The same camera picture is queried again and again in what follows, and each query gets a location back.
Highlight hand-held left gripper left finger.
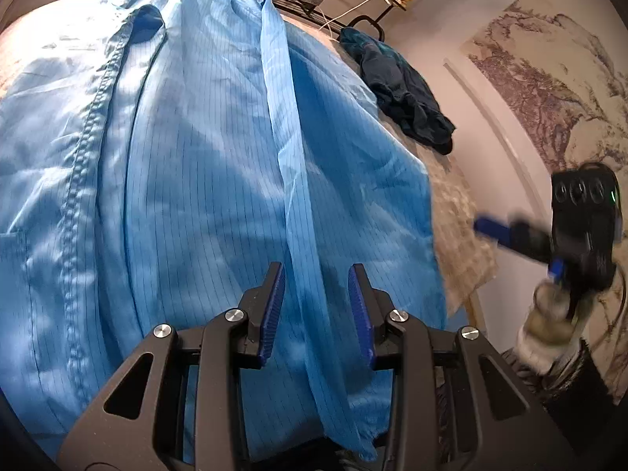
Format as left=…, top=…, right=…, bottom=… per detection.
left=58, top=261, right=286, bottom=471

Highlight black tube frame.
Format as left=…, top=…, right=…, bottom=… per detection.
left=347, top=14, right=387, bottom=41

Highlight landscape wall poster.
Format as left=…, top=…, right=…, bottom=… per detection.
left=464, top=0, right=628, bottom=403

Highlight light blue striped jacket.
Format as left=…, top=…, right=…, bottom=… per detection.
left=0, top=0, right=448, bottom=462

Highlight black metal clothes rack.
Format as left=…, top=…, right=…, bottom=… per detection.
left=73, top=0, right=388, bottom=42

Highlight person's right hand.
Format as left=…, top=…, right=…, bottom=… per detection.
left=517, top=279, right=597, bottom=374

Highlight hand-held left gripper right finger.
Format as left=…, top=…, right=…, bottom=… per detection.
left=348, top=263, right=580, bottom=471

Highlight dark blue clothes pile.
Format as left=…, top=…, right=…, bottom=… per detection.
left=338, top=27, right=456, bottom=155

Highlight beige plaid blanket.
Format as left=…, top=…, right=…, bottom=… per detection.
left=0, top=0, right=498, bottom=315

